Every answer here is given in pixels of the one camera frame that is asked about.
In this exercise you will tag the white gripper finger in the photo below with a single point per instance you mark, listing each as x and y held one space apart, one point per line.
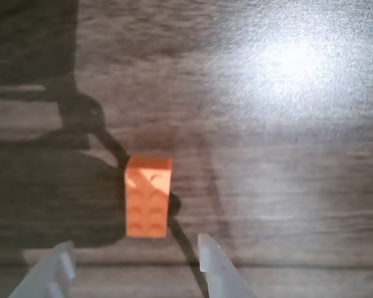
220 276
46 273

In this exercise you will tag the orange lego block with print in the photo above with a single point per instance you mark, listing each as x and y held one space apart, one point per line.
147 198

